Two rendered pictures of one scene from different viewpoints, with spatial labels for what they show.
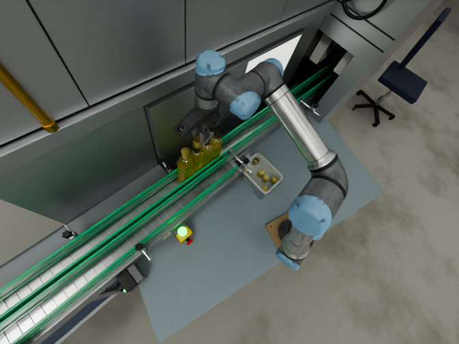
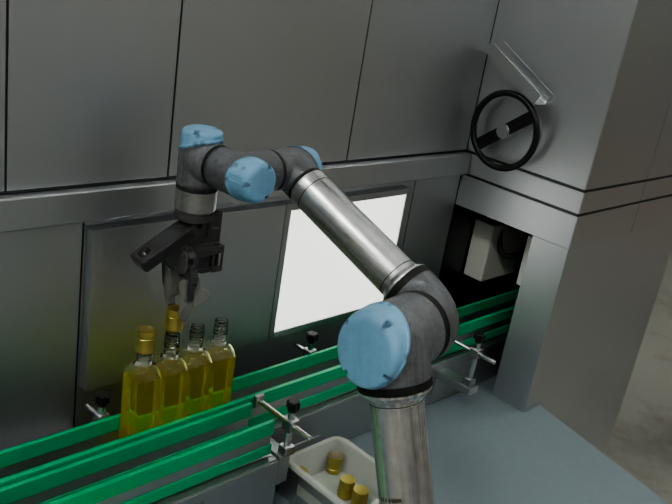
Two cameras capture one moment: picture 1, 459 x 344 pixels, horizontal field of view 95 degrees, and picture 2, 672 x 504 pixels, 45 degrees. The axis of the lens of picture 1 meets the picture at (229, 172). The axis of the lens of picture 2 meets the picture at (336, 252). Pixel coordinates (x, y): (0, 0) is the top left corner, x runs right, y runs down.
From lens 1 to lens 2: 0.93 m
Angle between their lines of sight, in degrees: 44
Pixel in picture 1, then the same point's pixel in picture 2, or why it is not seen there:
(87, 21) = (52, 76)
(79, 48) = (30, 103)
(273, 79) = (299, 161)
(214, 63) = (206, 131)
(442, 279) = not seen: outside the picture
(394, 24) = (571, 167)
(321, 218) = (383, 320)
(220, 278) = not seen: outside the picture
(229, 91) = (224, 158)
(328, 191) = (404, 298)
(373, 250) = not seen: outside the picture
